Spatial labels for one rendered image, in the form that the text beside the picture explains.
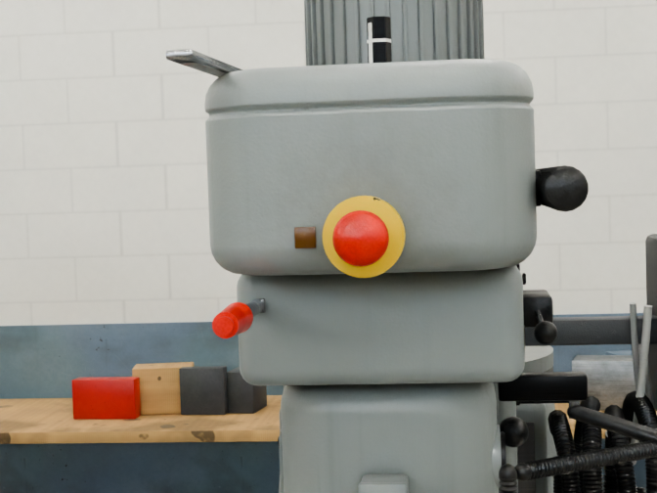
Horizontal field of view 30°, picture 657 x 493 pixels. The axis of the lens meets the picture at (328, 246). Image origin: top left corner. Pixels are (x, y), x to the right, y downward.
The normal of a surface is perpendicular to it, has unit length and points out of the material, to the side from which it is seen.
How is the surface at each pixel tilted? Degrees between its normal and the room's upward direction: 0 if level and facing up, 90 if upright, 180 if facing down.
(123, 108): 90
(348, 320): 90
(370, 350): 90
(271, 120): 90
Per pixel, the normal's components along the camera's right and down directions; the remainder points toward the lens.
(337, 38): -0.68, 0.06
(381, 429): -0.11, 0.06
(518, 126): 0.70, 0.01
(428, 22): 0.33, 0.04
